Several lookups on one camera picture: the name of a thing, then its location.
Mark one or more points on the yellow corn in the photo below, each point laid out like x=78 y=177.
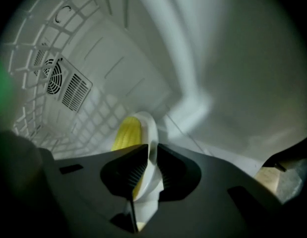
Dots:
x=127 y=133

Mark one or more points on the white plate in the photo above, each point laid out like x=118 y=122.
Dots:
x=152 y=133

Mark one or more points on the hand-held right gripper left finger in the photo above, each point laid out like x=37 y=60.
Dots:
x=123 y=172

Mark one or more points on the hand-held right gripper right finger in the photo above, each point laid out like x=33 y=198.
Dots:
x=183 y=172

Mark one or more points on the round wooden table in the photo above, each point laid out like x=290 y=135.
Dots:
x=266 y=180

